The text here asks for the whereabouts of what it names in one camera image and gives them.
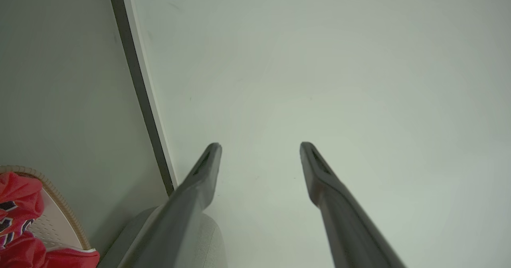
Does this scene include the beige woven-rim laundry basket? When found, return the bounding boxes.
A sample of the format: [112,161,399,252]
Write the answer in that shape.
[0,165,93,252]

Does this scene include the dark grey baseboard strip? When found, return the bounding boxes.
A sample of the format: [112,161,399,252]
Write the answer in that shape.
[106,0,179,197]

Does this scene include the grey folded cloth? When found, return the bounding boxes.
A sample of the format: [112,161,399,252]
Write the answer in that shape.
[98,206,228,268]

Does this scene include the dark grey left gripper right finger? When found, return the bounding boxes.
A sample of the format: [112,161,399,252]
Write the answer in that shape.
[300,142,406,268]

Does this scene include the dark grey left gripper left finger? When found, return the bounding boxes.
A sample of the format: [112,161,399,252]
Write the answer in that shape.
[120,143,222,268]

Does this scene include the red jersey with dark print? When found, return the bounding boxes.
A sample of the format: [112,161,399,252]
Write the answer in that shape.
[0,171,100,268]

